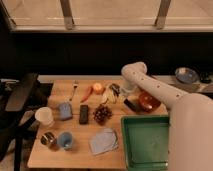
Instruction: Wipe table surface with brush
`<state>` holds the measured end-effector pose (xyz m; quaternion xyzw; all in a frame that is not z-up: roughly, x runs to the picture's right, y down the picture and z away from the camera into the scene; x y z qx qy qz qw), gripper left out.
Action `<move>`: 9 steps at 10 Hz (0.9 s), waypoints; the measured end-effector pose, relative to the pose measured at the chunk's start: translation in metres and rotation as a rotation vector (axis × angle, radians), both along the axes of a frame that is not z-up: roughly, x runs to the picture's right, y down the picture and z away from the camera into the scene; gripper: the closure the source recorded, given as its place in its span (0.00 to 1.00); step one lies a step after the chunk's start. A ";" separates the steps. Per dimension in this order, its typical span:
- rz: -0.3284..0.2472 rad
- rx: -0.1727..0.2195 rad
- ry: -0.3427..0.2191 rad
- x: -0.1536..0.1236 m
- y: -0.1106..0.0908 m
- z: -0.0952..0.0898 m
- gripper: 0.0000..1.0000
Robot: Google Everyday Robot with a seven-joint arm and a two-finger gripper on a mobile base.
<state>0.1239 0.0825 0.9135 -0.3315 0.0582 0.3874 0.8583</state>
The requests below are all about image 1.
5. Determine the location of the yellow banana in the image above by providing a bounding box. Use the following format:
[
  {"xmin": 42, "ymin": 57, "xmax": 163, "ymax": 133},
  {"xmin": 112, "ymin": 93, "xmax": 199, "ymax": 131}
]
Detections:
[{"xmin": 101, "ymin": 88, "xmax": 119, "ymax": 104}]

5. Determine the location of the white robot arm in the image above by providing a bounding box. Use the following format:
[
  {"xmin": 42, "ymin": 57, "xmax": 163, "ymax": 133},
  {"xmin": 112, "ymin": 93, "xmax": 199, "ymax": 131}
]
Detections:
[{"xmin": 121, "ymin": 62, "xmax": 213, "ymax": 171}]

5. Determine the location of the peach apple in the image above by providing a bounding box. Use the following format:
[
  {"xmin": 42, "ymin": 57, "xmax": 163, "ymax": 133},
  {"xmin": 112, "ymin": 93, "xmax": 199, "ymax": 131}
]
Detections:
[{"xmin": 93, "ymin": 83, "xmax": 105, "ymax": 94}]

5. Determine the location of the red-orange bowl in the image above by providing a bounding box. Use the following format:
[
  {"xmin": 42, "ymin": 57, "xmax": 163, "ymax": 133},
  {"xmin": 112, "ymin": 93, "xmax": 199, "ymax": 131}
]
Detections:
[{"xmin": 138, "ymin": 91, "xmax": 161, "ymax": 113}]

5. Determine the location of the bunch of dark grapes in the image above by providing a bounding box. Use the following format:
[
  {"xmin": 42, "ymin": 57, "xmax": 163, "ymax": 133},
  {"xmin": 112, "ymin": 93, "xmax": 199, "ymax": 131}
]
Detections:
[{"xmin": 93, "ymin": 104, "xmax": 112, "ymax": 125}]

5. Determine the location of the orange carrot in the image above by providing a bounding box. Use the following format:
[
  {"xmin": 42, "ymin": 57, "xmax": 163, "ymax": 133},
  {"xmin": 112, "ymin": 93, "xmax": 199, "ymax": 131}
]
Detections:
[{"xmin": 80, "ymin": 86, "xmax": 93, "ymax": 103}]

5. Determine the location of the black rectangular block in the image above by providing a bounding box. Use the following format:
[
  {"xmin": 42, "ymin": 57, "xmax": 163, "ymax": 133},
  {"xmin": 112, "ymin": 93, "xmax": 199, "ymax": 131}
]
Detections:
[{"xmin": 79, "ymin": 105, "xmax": 89, "ymax": 124}]

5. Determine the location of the silver fork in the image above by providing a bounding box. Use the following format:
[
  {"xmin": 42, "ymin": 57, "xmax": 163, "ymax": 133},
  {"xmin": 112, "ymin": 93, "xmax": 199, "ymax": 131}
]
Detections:
[{"xmin": 69, "ymin": 80, "xmax": 79, "ymax": 101}]

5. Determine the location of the green plastic tray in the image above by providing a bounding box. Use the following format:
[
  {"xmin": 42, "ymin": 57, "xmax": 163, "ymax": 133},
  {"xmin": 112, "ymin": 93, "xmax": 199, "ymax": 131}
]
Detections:
[{"xmin": 121, "ymin": 115, "xmax": 169, "ymax": 171}]

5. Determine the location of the light blue cloth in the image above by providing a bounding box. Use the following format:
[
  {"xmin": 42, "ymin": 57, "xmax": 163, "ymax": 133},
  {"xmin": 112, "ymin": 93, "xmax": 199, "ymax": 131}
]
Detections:
[{"xmin": 89, "ymin": 128, "xmax": 118, "ymax": 155}]

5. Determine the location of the blue sponge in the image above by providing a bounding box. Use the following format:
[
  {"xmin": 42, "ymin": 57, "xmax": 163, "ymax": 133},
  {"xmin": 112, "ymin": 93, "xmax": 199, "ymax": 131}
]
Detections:
[{"xmin": 58, "ymin": 102, "xmax": 73, "ymax": 120}]

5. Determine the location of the grey plate background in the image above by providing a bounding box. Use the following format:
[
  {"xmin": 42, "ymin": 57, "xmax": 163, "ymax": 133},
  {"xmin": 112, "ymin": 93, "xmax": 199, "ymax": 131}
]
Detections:
[{"xmin": 175, "ymin": 67, "xmax": 198, "ymax": 84}]

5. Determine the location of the blue cup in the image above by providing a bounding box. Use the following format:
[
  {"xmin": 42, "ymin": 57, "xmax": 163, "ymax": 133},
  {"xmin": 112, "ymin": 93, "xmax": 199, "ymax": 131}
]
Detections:
[{"xmin": 57, "ymin": 132, "xmax": 74, "ymax": 150}]

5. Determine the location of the white paper cup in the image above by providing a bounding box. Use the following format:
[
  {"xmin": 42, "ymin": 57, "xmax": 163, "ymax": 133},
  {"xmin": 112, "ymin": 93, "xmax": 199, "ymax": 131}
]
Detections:
[{"xmin": 35, "ymin": 107, "xmax": 54, "ymax": 127}]

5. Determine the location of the metal can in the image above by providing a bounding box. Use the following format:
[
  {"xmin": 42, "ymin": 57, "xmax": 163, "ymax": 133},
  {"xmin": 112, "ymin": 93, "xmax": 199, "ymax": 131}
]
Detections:
[{"xmin": 40, "ymin": 132, "xmax": 57, "ymax": 148}]

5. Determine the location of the black chair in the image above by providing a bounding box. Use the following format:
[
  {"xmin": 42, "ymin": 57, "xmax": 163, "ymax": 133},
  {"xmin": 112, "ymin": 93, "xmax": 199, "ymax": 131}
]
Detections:
[{"xmin": 0, "ymin": 73, "xmax": 47, "ymax": 171}]

